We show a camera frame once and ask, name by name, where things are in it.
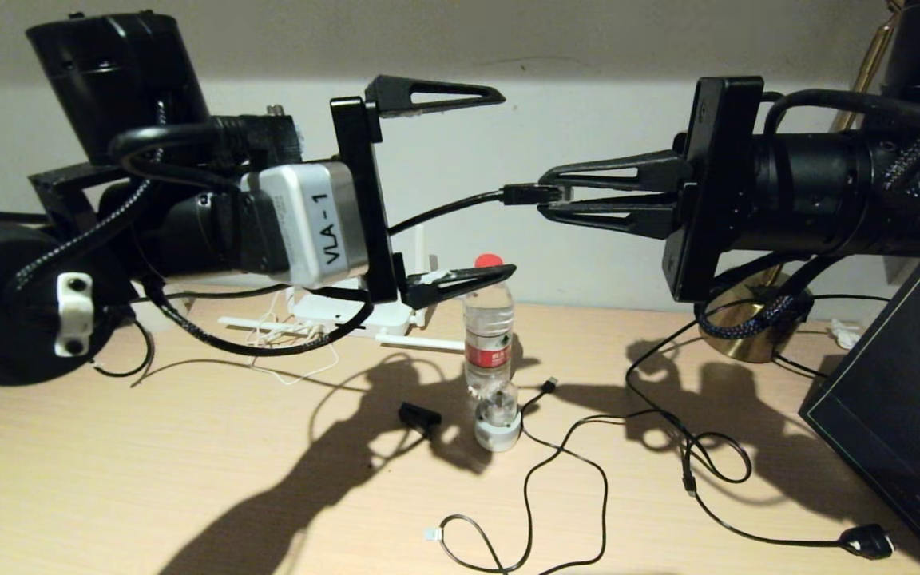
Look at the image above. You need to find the small black clip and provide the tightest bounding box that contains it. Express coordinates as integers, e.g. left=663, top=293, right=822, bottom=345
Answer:
left=398, top=402, right=443, bottom=438

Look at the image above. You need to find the white router with antennas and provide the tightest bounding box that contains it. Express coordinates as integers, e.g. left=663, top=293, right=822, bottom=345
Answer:
left=219, top=225, right=466, bottom=353

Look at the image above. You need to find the black lamp power cord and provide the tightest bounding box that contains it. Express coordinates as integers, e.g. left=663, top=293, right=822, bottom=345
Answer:
left=626, top=295, right=896, bottom=560

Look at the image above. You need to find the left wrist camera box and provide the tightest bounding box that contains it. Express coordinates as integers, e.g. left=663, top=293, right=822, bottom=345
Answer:
left=256, top=162, right=371, bottom=288

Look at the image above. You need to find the black ethernet cable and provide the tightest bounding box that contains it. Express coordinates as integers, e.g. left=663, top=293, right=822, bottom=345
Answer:
left=93, top=184, right=565, bottom=378

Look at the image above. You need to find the black right camera cable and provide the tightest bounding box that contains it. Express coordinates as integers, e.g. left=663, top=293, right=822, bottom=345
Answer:
left=696, top=89, right=920, bottom=340

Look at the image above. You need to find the black USB cable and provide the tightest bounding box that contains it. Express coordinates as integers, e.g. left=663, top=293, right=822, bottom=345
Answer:
left=426, top=377, right=696, bottom=575

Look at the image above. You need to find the brass desk lamp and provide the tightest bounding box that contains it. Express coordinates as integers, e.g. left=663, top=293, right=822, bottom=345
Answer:
left=698, top=0, right=908, bottom=365

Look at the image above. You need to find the water bottle red cap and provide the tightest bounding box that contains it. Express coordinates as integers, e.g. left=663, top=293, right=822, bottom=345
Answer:
left=463, top=254, right=514, bottom=396

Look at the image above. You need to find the white power adapter with cord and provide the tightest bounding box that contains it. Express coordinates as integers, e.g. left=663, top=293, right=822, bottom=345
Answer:
left=248, top=291, right=341, bottom=386

